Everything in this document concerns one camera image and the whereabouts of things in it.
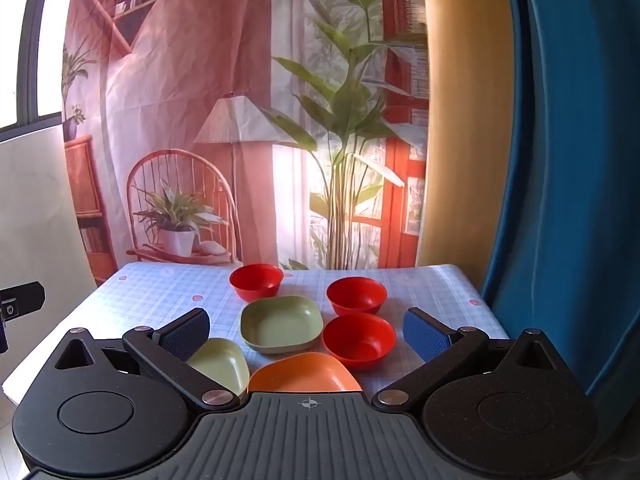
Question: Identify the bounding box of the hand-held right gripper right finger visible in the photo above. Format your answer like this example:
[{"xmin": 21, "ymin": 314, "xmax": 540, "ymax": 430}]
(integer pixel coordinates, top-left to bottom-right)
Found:
[{"xmin": 372, "ymin": 307, "xmax": 570, "ymax": 413}]

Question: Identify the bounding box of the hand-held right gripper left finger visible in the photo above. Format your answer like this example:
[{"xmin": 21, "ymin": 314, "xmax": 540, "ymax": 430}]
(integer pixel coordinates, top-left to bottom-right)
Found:
[{"xmin": 50, "ymin": 307, "xmax": 242, "ymax": 412}]

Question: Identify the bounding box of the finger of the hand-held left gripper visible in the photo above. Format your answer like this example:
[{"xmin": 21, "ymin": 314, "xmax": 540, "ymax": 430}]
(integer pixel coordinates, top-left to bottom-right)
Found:
[{"xmin": 0, "ymin": 282, "xmax": 46, "ymax": 322}]

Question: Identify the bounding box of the red bowl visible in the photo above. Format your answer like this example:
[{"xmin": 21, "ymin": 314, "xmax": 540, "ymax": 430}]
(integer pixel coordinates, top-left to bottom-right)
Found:
[
  {"xmin": 322, "ymin": 314, "xmax": 398, "ymax": 372},
  {"xmin": 326, "ymin": 277, "xmax": 389, "ymax": 317},
  {"xmin": 229, "ymin": 263, "xmax": 285, "ymax": 303}
]

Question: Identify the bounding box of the green square plate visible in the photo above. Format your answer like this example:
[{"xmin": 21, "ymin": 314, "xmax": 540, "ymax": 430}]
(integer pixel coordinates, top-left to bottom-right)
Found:
[
  {"xmin": 186, "ymin": 337, "xmax": 250, "ymax": 397},
  {"xmin": 240, "ymin": 295, "xmax": 322, "ymax": 356}
]

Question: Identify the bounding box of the blue checked tablecloth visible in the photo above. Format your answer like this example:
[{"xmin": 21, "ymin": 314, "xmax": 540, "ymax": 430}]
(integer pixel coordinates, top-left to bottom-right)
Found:
[{"xmin": 2, "ymin": 262, "xmax": 511, "ymax": 401}]

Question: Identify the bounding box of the white board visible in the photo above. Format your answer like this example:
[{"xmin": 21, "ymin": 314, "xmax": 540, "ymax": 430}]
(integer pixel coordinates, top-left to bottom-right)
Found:
[{"xmin": 0, "ymin": 127, "xmax": 96, "ymax": 401}]

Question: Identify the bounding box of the orange square plate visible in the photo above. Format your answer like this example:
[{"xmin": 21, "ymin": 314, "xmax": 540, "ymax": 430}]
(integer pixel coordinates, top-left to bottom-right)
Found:
[{"xmin": 247, "ymin": 352, "xmax": 363, "ymax": 395}]

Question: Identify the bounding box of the yellow wooden panel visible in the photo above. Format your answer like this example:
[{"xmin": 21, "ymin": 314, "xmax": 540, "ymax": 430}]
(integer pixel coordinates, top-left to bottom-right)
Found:
[{"xmin": 419, "ymin": 0, "xmax": 521, "ymax": 301}]

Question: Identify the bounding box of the dark framed window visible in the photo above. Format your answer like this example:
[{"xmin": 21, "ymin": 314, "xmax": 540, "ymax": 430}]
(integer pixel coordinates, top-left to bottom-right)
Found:
[{"xmin": 0, "ymin": 0, "xmax": 83, "ymax": 136}]

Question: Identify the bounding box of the printed wall tapestry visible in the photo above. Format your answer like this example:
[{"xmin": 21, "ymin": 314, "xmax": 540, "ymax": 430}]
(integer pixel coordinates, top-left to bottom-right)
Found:
[{"xmin": 60, "ymin": 0, "xmax": 431, "ymax": 286}]

